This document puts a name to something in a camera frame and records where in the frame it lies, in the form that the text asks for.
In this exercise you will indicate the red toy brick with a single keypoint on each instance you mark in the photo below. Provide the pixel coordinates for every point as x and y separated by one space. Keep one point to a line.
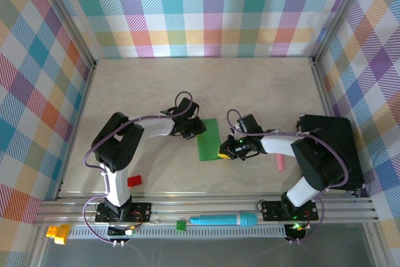
135 181

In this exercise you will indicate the green cloth square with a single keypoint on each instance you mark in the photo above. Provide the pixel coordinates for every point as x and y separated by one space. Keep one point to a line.
207 142

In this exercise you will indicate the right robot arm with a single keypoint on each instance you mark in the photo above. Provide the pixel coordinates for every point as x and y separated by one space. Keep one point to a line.
318 157

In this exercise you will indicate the aluminium frame post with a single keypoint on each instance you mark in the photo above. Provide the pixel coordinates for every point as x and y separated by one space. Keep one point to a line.
339 13
69 13

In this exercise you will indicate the black case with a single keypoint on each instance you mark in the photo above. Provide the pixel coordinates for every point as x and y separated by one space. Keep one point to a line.
331 126

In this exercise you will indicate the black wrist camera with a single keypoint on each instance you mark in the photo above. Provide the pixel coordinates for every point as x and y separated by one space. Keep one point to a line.
189 107
250 123

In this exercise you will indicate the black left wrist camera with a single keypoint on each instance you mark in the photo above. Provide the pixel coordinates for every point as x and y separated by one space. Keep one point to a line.
189 107

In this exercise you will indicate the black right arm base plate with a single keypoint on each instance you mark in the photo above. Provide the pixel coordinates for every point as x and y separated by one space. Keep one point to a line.
272 210

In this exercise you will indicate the teal marker pen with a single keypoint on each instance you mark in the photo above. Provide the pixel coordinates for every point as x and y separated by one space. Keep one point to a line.
218 219

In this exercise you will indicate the aluminium mounting rail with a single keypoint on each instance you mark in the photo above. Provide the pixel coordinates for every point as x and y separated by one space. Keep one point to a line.
203 206

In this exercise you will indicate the white right camera bracket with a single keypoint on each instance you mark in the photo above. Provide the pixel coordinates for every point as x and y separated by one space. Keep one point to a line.
236 127

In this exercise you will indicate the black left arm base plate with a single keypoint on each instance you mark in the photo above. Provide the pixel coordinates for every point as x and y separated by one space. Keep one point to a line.
142 212

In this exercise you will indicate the small controller circuit board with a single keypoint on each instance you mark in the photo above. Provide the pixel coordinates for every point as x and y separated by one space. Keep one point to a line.
131 232
297 229

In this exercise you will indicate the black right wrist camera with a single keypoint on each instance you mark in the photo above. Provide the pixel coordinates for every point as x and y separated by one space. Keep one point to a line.
250 123

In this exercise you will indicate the yellow toy brick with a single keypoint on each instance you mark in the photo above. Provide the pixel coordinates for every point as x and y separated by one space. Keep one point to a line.
61 234

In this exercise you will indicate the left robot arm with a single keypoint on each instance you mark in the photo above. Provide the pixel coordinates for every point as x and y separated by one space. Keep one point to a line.
118 145

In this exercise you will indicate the small green block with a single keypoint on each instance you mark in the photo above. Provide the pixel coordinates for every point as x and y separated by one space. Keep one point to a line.
180 225

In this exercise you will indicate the pink marker pen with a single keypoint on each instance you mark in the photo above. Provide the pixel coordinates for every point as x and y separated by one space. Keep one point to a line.
281 163

